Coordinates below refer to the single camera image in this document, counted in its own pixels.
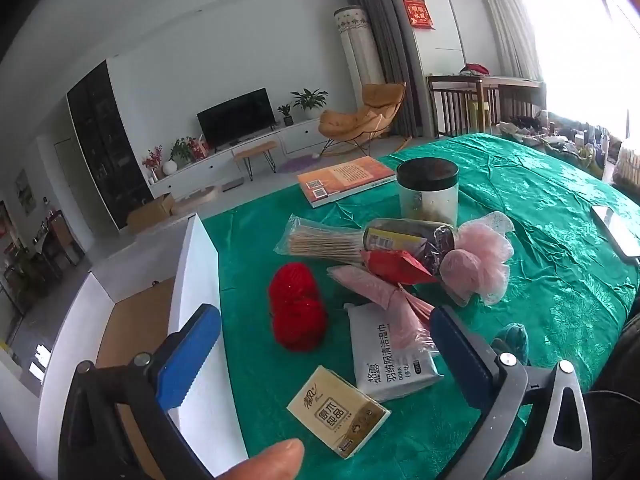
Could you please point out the dark cloth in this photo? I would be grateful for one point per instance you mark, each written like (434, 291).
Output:
(617, 400)

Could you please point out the pink plastic packet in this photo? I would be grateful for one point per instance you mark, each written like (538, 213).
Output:
(370, 287)

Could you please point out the white sheer curtain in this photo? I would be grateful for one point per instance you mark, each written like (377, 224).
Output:
(510, 15)

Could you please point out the brown cardboard box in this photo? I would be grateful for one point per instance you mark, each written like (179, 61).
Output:
(150, 212)

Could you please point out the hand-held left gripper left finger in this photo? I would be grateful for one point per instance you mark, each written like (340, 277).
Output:
(187, 360)

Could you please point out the red flowers in white vase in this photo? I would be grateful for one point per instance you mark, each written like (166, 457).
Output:
(155, 160)

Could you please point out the white wet wipes pack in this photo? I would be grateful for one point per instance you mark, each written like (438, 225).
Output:
(387, 355)

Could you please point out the pink bath loofah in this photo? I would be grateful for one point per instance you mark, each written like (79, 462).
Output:
(480, 260)

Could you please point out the green plant with red decorations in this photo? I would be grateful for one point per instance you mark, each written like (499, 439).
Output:
(187, 149)

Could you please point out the red yarn ball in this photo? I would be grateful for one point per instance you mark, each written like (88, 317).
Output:
(297, 305)

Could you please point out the orange paperback book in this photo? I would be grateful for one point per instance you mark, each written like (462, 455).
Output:
(345, 177)

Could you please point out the teal fluffy scrunchie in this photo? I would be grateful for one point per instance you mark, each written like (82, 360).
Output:
(512, 340)

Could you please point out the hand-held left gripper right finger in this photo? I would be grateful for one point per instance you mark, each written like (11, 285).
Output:
(460, 360)

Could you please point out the wooden bench stool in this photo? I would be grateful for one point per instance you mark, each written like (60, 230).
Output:
(255, 149)

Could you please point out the red foil packet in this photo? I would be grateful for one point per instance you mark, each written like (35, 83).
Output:
(395, 265)

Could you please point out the white television cabinet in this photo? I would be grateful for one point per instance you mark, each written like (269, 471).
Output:
(210, 167)

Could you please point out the large green potted plant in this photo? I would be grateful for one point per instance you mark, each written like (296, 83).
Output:
(309, 100)

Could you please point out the clear jar with black lid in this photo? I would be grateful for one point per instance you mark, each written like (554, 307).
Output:
(427, 195)

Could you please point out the silver smartphone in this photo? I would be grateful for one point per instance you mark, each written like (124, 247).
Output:
(617, 230)

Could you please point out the grey curtain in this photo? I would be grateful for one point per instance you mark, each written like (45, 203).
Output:
(390, 45)

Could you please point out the person's left hand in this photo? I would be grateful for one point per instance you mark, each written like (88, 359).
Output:
(272, 460)

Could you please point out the white tower air conditioner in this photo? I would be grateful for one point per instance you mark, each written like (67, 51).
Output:
(357, 55)

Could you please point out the purple rug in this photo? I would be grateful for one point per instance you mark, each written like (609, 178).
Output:
(295, 163)

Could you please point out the pile of household clutter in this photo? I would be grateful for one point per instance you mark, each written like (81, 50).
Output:
(575, 137)

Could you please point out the flat screen television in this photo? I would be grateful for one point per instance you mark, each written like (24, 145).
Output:
(236, 117)

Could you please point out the green satin tablecloth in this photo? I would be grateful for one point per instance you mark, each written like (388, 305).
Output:
(530, 200)

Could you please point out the red wall hanging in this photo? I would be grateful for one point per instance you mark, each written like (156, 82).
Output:
(417, 14)

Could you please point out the black display cabinet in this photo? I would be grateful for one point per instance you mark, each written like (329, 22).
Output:
(107, 145)

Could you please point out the black garbage bag roll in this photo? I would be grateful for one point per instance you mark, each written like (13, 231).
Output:
(410, 240)

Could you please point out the white cardboard box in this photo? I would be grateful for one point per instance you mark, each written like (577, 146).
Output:
(197, 270)

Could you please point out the orange rocking chair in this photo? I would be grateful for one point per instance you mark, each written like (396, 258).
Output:
(365, 115)

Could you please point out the beige tissue pack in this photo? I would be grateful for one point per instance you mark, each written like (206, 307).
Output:
(337, 412)

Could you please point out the red cloth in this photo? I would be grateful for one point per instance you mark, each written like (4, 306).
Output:
(477, 69)

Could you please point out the small potted plant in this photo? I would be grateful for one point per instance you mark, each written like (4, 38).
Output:
(286, 114)

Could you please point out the yellow-green stool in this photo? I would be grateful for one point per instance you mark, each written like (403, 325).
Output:
(481, 115)

